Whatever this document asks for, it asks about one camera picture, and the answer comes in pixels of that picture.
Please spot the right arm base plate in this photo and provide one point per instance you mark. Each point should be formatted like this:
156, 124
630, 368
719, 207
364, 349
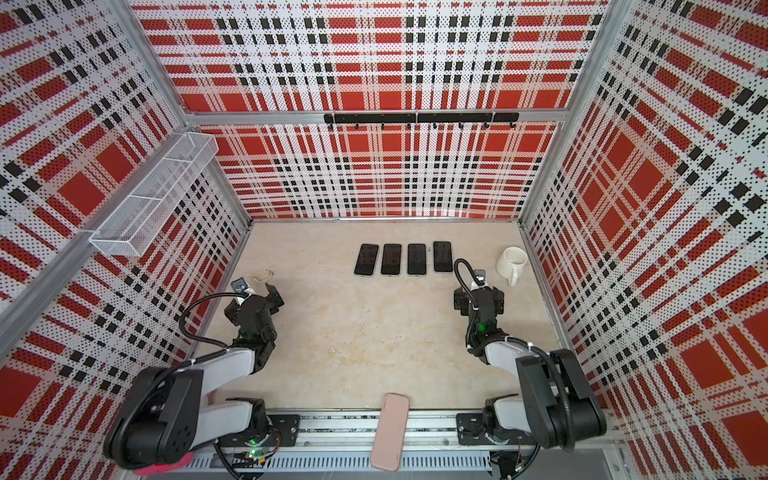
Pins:
474, 429

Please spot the white wire mesh basket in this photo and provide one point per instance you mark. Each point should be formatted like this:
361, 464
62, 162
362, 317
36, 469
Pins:
136, 221

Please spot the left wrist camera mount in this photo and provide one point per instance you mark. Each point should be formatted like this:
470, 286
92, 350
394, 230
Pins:
241, 288

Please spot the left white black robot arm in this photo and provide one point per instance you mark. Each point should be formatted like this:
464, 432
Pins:
166, 415

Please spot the black phone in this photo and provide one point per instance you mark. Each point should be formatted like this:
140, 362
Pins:
442, 257
366, 260
416, 259
391, 259

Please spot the pink phone case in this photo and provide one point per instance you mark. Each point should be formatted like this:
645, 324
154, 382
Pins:
390, 433

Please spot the white ceramic mug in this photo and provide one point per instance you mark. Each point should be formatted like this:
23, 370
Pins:
511, 264

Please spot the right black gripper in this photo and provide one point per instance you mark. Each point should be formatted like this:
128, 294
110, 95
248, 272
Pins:
462, 301

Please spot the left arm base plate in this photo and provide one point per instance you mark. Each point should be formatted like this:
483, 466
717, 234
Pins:
276, 428

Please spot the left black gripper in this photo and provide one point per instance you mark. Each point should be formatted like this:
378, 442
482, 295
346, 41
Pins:
276, 299

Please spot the aluminium front rail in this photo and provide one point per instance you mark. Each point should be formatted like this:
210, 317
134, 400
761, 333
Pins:
341, 441

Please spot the pink plush toy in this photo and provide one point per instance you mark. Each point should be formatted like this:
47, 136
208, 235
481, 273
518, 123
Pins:
165, 468

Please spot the black hook rail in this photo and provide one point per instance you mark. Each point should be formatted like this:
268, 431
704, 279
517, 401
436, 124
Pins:
421, 118

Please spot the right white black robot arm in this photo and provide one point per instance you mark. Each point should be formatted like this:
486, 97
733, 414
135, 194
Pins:
555, 406

